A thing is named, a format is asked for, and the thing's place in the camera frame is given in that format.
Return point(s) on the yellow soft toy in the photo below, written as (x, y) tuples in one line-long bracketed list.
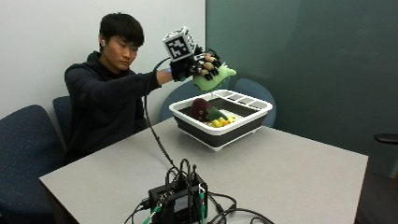
[(221, 122)]

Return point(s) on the white marker cube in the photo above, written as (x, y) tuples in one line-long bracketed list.
[(180, 44)]

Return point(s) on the black electronics box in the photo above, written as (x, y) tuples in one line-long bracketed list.
[(179, 200)]

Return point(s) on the black chair armrest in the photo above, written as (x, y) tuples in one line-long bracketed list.
[(386, 138)]

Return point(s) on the person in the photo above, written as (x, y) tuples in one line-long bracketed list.
[(108, 87)]

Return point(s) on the white and grey collapsible basin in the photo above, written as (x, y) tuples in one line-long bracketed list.
[(221, 119)]

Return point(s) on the green soft toy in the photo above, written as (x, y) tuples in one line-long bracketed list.
[(216, 78)]

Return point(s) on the purple eggplant soft toy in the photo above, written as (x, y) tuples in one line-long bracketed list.
[(204, 109)]

